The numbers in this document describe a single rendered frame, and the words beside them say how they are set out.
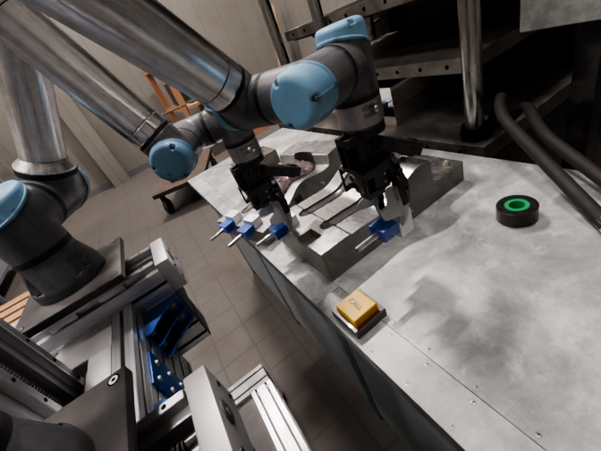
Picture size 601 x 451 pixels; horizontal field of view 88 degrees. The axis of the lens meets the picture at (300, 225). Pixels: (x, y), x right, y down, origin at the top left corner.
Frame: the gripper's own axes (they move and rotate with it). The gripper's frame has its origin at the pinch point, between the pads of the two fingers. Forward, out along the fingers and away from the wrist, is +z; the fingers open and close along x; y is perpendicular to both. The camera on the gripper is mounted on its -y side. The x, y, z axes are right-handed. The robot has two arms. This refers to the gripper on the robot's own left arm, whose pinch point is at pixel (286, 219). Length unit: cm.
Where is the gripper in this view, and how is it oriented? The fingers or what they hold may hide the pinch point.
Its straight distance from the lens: 85.4
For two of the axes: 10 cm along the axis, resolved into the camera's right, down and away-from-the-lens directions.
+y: -7.9, 5.4, -2.8
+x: 5.0, 3.2, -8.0
